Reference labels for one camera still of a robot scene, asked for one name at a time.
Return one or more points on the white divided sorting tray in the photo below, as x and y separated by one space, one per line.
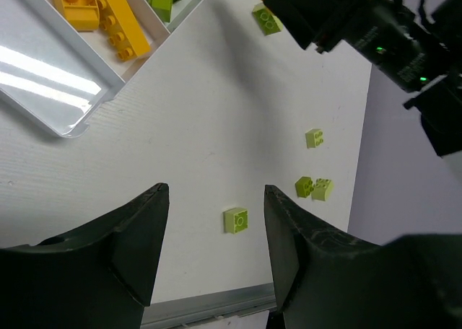
57 76

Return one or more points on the light green lego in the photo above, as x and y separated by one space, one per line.
268 23

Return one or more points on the aluminium front rail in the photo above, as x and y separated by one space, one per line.
202 309

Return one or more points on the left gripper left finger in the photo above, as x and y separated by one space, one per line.
98 275

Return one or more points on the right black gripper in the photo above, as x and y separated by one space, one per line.
419 52

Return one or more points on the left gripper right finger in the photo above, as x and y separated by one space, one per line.
326 278

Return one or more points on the pale green square lego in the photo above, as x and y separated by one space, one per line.
314 138

